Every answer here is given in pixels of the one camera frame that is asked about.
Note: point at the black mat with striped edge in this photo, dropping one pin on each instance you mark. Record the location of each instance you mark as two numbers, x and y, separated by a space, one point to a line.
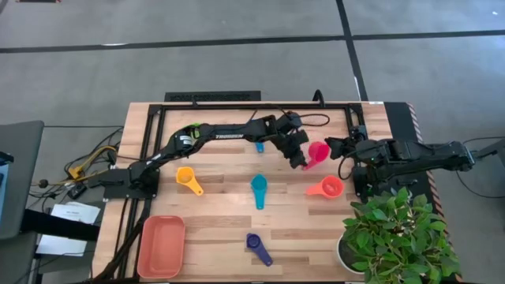
398 118

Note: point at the white plant pot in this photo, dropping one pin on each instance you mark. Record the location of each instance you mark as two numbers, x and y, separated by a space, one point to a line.
339 252

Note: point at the black power adapter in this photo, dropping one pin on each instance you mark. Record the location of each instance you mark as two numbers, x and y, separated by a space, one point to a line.
77 191

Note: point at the green leafy plant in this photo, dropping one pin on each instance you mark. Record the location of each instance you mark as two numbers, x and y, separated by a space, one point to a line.
394 236

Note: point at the pink measuring cup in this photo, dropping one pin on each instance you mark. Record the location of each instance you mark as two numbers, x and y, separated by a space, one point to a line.
319 152

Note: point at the white paper sheet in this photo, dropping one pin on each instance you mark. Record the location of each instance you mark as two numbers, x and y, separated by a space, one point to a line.
77 212
59 245

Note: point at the grey desk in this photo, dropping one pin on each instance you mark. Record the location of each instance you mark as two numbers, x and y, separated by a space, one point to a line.
19 177

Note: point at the black camera mount hook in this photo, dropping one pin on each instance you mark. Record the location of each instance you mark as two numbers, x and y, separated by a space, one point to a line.
319 96

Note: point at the orange measuring cup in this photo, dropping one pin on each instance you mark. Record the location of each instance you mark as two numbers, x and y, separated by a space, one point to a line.
331 187

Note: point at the small indigo measuring cup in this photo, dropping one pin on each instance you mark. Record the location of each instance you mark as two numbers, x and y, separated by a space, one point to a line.
253 240

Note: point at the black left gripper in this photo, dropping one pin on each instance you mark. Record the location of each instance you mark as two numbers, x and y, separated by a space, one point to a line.
295 144

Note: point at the yellow measuring cup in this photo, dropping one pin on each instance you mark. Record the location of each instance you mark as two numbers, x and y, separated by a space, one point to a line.
185 175

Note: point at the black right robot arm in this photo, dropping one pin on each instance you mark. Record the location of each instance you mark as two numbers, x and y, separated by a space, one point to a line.
414 154

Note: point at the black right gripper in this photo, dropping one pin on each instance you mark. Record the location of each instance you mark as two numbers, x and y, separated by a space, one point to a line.
346 148

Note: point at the orange plastic basket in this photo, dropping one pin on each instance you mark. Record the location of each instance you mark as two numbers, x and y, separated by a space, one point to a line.
161 246

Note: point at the medium teal blue measuring cup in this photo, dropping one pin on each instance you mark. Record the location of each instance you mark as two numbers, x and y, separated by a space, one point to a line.
259 184

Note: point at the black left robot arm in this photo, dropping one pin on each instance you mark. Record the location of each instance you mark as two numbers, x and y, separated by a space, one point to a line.
229 135

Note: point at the small light blue measuring cup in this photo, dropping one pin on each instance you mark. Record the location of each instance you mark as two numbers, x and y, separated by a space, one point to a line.
259 148

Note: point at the black aluminium table frame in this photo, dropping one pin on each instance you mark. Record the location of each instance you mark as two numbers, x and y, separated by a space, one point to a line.
236 106

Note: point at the black floor vent grate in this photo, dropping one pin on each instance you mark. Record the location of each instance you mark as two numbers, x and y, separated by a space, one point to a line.
213 96

